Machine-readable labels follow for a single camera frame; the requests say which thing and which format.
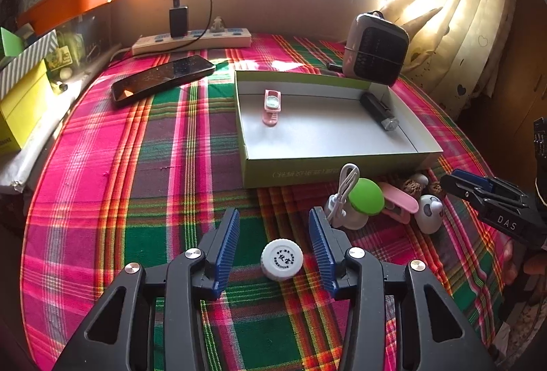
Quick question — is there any green and grey cardboard box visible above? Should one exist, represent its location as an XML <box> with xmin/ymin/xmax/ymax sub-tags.
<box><xmin>234</xmin><ymin>69</ymin><xmax>444</xmax><ymax>189</ymax></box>

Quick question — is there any plaid tablecloth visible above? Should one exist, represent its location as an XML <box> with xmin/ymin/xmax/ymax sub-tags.
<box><xmin>21</xmin><ymin>31</ymin><xmax>520</xmax><ymax>371</ymax></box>

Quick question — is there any black smartphone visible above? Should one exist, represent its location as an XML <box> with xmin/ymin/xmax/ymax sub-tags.
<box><xmin>111</xmin><ymin>55</ymin><xmax>217</xmax><ymax>107</ymax></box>

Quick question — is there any small white bottle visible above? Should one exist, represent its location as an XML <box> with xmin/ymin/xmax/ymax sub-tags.
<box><xmin>261</xmin><ymin>238</ymin><xmax>305</xmax><ymax>280</ymax></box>

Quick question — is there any person's right hand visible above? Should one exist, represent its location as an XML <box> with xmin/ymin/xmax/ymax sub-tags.
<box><xmin>501</xmin><ymin>238</ymin><xmax>547</xmax><ymax>307</ymax></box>

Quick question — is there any orange tray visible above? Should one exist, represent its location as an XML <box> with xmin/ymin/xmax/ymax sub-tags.
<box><xmin>17</xmin><ymin>0</ymin><xmax>120</xmax><ymax>34</ymax></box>

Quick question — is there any white power strip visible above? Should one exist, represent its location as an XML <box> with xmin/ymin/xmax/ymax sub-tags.
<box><xmin>131</xmin><ymin>27</ymin><xmax>252</xmax><ymax>57</ymax></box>

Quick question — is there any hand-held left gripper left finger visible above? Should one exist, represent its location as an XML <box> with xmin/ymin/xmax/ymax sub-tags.
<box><xmin>51</xmin><ymin>207</ymin><xmax>241</xmax><ymax>371</ymax></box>

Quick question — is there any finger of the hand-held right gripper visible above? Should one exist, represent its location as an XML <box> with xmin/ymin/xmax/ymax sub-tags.
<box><xmin>452</xmin><ymin>168</ymin><xmax>528</xmax><ymax>201</ymax></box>
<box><xmin>439</xmin><ymin>173</ymin><xmax>533</xmax><ymax>222</ymax></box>

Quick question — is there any small green carton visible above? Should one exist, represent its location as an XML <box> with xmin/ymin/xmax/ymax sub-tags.
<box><xmin>45</xmin><ymin>46</ymin><xmax>74</xmax><ymax>71</ymax></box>

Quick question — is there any pink clip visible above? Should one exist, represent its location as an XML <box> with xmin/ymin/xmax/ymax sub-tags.
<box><xmin>378</xmin><ymin>182</ymin><xmax>419</xmax><ymax>223</ymax></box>

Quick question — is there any cream patterned curtain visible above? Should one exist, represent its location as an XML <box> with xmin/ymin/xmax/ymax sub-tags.
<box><xmin>380</xmin><ymin>0</ymin><xmax>524</xmax><ymax>119</ymax></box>

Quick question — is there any black charger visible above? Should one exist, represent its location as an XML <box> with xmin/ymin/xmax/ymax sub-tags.
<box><xmin>169</xmin><ymin>5</ymin><xmax>189</xmax><ymax>39</ymax></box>

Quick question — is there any black charger cable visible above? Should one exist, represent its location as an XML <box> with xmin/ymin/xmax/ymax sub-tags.
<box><xmin>173</xmin><ymin>0</ymin><xmax>213</xmax><ymax>42</ymax></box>

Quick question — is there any white lamp with green cap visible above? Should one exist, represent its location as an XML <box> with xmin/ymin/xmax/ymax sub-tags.
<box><xmin>324</xmin><ymin>178</ymin><xmax>385</xmax><ymax>230</ymax></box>

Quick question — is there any black flashlight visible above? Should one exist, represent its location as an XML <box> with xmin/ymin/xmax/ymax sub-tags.
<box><xmin>360</xmin><ymin>92</ymin><xmax>400</xmax><ymax>132</ymax></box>

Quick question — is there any grey desktop fan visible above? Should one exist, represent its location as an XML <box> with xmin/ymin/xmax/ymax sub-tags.
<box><xmin>342</xmin><ymin>11</ymin><xmax>410</xmax><ymax>87</ymax></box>

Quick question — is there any yellow box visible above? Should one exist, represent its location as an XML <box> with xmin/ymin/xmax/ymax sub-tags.
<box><xmin>0</xmin><ymin>59</ymin><xmax>54</xmax><ymax>151</ymax></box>

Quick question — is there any green striped box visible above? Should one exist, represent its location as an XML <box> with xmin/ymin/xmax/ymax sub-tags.
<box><xmin>0</xmin><ymin>27</ymin><xmax>58</xmax><ymax>75</ymax></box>

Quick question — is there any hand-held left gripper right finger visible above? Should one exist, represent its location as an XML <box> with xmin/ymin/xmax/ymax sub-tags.
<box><xmin>308</xmin><ymin>206</ymin><xmax>498</xmax><ymax>371</ymax></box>

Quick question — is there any white spotted toy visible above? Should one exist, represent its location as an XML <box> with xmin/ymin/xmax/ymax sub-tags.
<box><xmin>414</xmin><ymin>194</ymin><xmax>445</xmax><ymax>235</ymax></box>

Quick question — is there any white cable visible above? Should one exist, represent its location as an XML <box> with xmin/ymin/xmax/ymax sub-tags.
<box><xmin>329</xmin><ymin>163</ymin><xmax>360</xmax><ymax>224</ymax></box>

